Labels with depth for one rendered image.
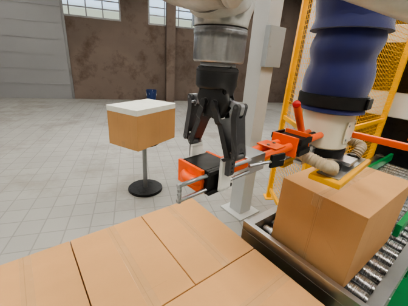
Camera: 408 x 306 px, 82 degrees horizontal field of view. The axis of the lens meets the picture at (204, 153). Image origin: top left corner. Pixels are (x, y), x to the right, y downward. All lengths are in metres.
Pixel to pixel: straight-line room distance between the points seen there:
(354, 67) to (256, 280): 0.96
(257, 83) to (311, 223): 1.26
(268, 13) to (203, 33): 1.74
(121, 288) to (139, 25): 8.46
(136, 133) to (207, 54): 1.95
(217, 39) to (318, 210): 0.99
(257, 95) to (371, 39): 1.35
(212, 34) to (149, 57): 8.65
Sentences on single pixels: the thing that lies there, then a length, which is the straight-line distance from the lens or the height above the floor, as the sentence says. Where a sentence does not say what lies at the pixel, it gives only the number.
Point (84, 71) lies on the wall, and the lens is 9.15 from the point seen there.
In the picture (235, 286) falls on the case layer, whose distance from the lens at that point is 1.23.
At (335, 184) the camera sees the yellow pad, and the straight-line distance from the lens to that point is 0.83.
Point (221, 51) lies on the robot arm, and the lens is 0.40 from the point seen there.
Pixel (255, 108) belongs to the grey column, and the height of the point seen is 1.13.
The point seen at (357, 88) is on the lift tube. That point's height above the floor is 1.43.
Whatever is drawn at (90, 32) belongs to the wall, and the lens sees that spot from 9.11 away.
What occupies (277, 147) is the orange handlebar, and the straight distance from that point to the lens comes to 0.65.
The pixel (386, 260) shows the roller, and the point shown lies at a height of 0.54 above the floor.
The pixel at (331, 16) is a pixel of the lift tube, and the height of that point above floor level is 1.63.
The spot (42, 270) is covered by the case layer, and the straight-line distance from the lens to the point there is 1.41.
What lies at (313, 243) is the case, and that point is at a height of 0.69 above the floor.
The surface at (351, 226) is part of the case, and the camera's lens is 1.20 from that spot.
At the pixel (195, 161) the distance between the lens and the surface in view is 0.48.
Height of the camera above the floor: 1.48
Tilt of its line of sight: 21 degrees down
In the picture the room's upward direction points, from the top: 4 degrees clockwise
